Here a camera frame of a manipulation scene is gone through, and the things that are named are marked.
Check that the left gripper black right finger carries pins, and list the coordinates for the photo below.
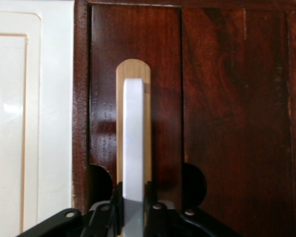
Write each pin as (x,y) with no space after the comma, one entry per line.
(153,222)

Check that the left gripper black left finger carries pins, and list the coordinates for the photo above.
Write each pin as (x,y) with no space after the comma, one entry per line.
(116,217)

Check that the white cabinet top panel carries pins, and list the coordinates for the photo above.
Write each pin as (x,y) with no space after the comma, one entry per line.
(51,123)

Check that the white cabinet box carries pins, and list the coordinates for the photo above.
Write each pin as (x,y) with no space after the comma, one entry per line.
(80,98)

